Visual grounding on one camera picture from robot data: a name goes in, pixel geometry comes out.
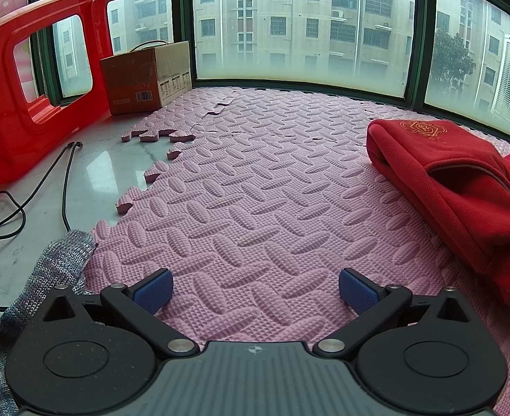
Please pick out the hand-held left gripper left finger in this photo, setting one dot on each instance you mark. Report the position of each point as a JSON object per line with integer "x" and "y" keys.
{"x": 153, "y": 289}

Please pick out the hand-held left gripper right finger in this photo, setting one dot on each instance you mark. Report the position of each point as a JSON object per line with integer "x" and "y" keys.
{"x": 355, "y": 289}

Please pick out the grey knit garment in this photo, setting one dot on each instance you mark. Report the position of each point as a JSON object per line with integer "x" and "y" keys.
{"x": 51, "y": 264}

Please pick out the pink foam floor mat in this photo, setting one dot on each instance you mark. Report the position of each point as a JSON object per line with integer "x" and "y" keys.
{"x": 259, "y": 182}

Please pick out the brown cardboard box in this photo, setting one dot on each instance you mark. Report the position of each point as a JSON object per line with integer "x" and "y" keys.
{"x": 129, "y": 82}

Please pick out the red plastic stool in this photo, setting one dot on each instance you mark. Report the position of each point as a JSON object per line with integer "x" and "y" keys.
{"x": 3, "y": 95}

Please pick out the green tree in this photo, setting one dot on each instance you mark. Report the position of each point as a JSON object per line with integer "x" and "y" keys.
{"x": 450, "y": 60}

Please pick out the green framed window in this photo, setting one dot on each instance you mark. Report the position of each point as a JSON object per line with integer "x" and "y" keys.
{"x": 181, "y": 17}

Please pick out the apartment building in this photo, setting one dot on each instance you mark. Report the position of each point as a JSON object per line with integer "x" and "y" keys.
{"x": 281, "y": 8}

